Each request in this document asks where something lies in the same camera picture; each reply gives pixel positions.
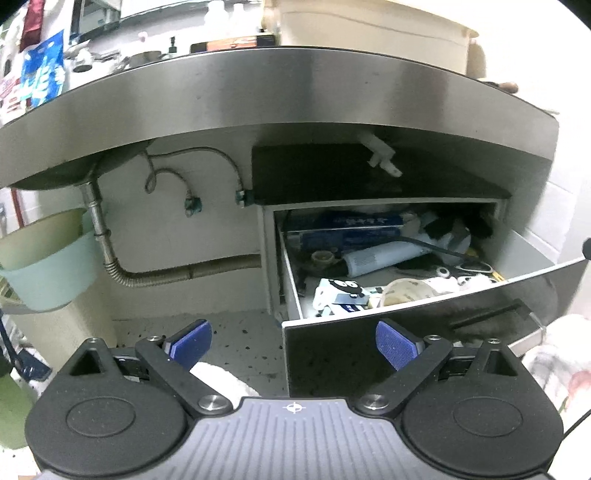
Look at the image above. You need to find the white plastic bracket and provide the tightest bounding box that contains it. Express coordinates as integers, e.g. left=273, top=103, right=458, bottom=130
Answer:
left=358, top=131, right=403, bottom=178

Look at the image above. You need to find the stainless steel counter edge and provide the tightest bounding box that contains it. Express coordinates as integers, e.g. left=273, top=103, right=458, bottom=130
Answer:
left=1, top=47, right=558, bottom=187

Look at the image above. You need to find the cream perforated laundry basket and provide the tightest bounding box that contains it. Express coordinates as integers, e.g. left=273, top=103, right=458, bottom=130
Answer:
left=1, top=281, right=117, bottom=371

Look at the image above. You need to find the braided water hose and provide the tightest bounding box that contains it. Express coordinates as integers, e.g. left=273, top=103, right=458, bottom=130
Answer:
left=144, top=154, right=202, bottom=217
left=149, top=146, right=254, bottom=208

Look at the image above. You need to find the large cream storage box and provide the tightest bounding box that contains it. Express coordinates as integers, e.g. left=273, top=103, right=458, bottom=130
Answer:
left=263, top=1, right=478, bottom=74

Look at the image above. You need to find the black cabinet body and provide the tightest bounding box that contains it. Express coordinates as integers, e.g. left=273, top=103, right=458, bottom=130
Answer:
left=252, top=144, right=510, bottom=205

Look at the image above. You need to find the beige plastic basin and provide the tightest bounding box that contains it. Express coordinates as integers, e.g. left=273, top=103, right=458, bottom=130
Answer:
left=0, top=208, right=85, bottom=271

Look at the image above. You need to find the blue toothpaste box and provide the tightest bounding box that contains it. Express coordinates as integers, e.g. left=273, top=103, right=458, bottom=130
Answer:
left=286, top=211, right=405, bottom=253

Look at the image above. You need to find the mint green plastic basin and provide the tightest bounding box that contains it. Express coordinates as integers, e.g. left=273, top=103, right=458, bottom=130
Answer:
left=1, top=232, right=102, bottom=312

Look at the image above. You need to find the corrugated metal drain pipe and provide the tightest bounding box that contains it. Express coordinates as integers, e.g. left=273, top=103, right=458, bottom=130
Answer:
left=78, top=179, right=264, bottom=289

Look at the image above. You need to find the black glossy drawer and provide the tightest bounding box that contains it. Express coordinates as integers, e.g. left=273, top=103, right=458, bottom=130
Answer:
left=259, top=197, right=588, bottom=398

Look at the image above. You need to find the chrome drawer handle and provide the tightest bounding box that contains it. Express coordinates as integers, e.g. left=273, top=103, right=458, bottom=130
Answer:
left=444, top=300, right=546, bottom=344

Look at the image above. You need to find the braided water hose left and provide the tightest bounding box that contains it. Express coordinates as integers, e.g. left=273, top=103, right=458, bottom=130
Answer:
left=144, top=154, right=202, bottom=217

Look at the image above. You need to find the braided water hose right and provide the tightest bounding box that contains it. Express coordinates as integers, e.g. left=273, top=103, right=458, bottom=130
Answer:
left=149, top=146, right=254, bottom=208

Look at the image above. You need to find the green plastic container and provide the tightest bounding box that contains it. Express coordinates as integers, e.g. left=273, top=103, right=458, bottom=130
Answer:
left=0, top=374, right=33, bottom=450

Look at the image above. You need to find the black cable in drawer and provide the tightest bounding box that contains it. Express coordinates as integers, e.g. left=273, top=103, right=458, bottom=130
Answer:
left=399, top=235, right=470, bottom=262

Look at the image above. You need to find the white tube bottle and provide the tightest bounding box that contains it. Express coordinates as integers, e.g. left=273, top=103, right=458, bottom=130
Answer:
left=342, top=241, right=431, bottom=278

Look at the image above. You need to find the white panda print packet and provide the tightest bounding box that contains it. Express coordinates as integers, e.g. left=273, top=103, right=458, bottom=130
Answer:
left=312, top=278, right=370, bottom=317

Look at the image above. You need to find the blue printed plastic bag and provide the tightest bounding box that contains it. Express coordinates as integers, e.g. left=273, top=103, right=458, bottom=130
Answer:
left=20, top=31, right=65, bottom=108

